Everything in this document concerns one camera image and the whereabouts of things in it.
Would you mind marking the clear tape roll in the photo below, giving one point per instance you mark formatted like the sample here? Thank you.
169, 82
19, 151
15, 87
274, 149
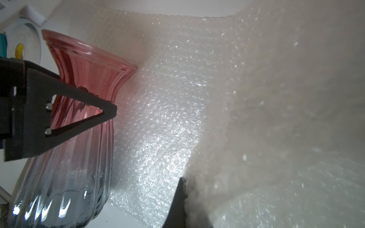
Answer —
23, 41

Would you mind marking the bubble red vase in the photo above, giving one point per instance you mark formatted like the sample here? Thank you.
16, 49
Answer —
68, 186

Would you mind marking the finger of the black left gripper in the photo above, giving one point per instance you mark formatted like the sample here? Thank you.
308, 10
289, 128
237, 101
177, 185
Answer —
36, 108

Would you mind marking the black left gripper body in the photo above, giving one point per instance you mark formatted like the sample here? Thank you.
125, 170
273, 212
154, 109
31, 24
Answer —
12, 78

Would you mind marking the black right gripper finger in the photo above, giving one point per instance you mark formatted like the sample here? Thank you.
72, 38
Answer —
176, 217

